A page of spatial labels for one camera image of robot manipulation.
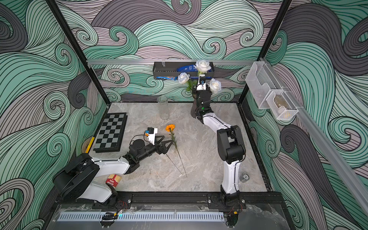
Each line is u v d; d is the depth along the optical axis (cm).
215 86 78
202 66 76
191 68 92
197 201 74
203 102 68
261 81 78
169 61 94
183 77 83
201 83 72
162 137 84
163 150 73
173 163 88
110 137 95
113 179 79
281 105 66
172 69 95
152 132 73
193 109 106
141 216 70
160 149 73
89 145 94
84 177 43
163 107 106
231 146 53
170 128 98
